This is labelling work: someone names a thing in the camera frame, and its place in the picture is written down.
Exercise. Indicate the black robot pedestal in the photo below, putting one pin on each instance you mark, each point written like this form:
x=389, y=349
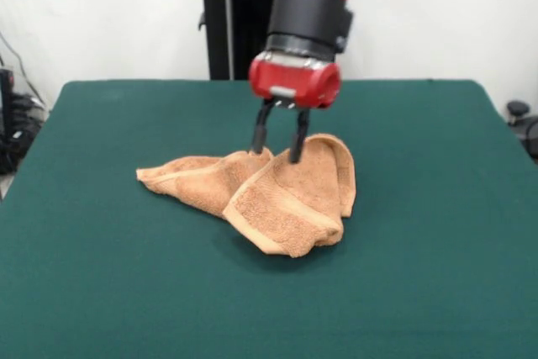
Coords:
x=218, y=31

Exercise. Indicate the black equipment pile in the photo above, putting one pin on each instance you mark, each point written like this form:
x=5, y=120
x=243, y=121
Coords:
x=21, y=140

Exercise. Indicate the grey pedestal leg with caster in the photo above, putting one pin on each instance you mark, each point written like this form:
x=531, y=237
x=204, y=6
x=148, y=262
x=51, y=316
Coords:
x=530, y=128

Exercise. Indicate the dark green table cloth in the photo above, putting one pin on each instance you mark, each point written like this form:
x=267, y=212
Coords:
x=126, y=270

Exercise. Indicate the black computer case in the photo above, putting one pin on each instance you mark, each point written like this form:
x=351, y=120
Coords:
x=6, y=102

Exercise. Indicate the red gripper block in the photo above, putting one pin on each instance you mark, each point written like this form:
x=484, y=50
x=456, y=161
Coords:
x=294, y=81

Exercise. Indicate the tan terry towel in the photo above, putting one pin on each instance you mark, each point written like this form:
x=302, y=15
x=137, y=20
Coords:
x=273, y=207

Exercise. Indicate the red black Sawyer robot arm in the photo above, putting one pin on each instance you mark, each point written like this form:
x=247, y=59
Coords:
x=311, y=10

